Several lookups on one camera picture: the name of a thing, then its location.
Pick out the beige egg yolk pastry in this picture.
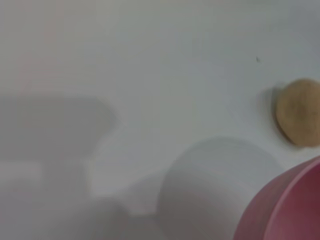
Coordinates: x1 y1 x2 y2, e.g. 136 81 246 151
275 78 320 148

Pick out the pink plastic bowl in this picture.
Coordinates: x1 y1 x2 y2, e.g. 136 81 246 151
232 154 320 240

